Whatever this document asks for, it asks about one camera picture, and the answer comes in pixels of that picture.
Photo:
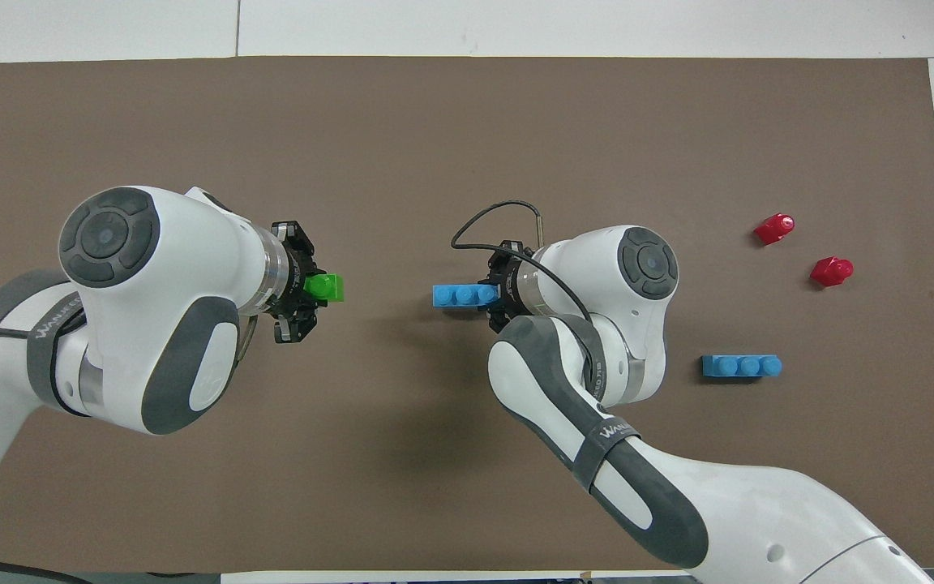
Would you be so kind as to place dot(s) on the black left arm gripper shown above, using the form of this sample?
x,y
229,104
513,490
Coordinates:
x,y
289,284

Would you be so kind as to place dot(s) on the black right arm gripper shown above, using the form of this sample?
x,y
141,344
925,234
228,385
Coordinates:
x,y
516,284

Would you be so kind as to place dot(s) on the plain green two-stud brick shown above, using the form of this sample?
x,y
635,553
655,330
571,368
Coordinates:
x,y
327,287

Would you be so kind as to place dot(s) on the blue three-stud brick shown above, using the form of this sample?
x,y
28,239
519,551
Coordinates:
x,y
741,366
459,295

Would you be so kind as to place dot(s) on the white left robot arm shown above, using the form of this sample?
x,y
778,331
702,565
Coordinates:
x,y
191,268

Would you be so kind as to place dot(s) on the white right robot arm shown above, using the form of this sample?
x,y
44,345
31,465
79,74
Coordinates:
x,y
580,276

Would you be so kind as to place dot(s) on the brown paper table mat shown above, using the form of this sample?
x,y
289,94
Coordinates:
x,y
467,130

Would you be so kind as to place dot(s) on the red single-stud brick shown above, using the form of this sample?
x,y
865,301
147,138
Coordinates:
x,y
830,271
774,229

